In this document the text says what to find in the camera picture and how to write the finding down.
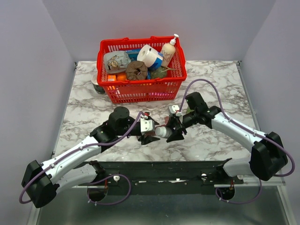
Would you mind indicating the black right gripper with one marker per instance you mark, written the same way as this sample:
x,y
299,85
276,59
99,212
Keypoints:
x,y
174,122

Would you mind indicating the grey cartoon snack bag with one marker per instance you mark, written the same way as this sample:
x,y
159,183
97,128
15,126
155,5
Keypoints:
x,y
116,62

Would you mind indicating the aluminium rail frame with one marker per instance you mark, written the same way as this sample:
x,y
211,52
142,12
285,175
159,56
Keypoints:
x,y
247,181

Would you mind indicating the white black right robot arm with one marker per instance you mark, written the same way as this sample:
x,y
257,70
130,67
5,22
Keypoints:
x,y
266,154

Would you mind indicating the white pill bottle blue label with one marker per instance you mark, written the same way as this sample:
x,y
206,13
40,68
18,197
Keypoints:
x,y
163,132

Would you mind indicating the brown pleated paper package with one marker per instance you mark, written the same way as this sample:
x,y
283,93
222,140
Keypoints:
x,y
136,71

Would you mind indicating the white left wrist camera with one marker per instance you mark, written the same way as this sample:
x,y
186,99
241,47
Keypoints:
x,y
146,126

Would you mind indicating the white toilet paper roll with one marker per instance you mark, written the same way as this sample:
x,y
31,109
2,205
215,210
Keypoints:
x,y
150,57

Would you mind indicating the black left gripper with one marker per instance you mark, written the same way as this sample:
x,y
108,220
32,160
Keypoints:
x,y
149,139

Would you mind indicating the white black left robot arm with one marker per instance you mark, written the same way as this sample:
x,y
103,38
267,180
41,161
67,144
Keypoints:
x,y
42,181

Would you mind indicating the orange small box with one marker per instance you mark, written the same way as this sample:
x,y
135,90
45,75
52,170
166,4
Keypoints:
x,y
112,78

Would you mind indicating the dark cup behind basket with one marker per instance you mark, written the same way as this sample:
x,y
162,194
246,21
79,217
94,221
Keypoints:
x,y
96,86

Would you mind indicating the cream lotion pump bottle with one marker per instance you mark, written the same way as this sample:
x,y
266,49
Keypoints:
x,y
168,50

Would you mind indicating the orange fruit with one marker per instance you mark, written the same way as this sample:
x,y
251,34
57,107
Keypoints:
x,y
121,76

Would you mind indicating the red plastic shopping basket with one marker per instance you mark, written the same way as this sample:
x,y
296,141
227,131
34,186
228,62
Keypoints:
x,y
144,90

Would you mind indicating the green netted melon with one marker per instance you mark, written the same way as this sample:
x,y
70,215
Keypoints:
x,y
160,73

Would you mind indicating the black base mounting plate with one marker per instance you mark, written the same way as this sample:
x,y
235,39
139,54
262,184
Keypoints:
x,y
157,178

